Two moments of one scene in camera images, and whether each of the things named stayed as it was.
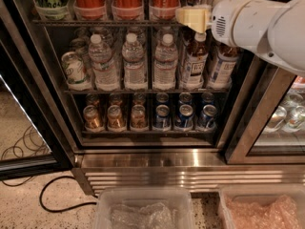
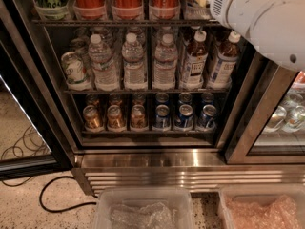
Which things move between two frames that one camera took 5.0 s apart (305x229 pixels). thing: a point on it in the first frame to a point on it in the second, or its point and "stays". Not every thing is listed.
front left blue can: x=161 y=118 stays
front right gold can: x=138 y=118 stays
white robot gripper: x=223 y=20 to x=221 y=2
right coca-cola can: x=165 y=0 stays
